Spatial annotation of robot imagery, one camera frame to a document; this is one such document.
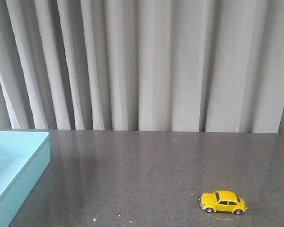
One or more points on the yellow toy beetle car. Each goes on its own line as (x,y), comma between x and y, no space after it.
(222,201)

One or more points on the light blue box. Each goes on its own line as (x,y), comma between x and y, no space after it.
(24,156)

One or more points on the grey pleated curtain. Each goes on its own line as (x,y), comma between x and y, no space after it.
(147,65)

